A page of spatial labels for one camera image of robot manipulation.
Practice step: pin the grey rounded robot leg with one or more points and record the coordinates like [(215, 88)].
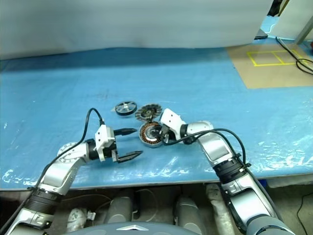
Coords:
[(187, 213), (121, 208)]

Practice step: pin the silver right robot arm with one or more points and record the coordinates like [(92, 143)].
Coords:
[(215, 147)]

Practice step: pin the silver motor housing with stator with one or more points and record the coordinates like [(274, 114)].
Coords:
[(146, 137)]

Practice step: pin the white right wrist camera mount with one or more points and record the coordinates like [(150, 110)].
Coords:
[(171, 118)]

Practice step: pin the small white connector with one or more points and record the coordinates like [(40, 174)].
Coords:
[(90, 215)]

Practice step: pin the white backdrop sheet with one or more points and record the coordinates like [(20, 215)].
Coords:
[(122, 24)]

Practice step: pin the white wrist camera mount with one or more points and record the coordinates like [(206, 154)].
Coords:
[(104, 137), (171, 118)]

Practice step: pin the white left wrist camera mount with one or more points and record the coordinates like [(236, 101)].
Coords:
[(104, 137)]

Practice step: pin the aluminium frame pole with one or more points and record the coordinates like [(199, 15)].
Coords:
[(304, 31)]

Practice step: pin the grey finned motor lid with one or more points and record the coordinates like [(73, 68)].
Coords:
[(148, 112)]

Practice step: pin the blue plastic table cover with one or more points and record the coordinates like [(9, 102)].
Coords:
[(195, 85)]

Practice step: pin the black table post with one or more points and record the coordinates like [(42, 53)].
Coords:
[(137, 203)]

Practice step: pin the grey robot torso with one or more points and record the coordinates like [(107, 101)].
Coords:
[(134, 232)]

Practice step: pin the black flat object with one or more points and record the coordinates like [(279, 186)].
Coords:
[(261, 37)]

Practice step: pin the white board panel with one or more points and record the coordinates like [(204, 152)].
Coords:
[(293, 19)]

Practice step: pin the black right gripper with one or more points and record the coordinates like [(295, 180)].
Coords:
[(171, 134)]

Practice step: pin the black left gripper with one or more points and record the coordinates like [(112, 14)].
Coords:
[(110, 151)]

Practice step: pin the brown cardboard sheet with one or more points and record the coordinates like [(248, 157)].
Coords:
[(269, 76)]

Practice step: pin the white patterned shoe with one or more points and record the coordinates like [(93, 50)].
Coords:
[(77, 219)]

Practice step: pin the silver spoked rotor wheel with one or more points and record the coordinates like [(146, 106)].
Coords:
[(125, 107)]

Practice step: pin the small blue object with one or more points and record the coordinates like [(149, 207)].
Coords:
[(263, 182)]

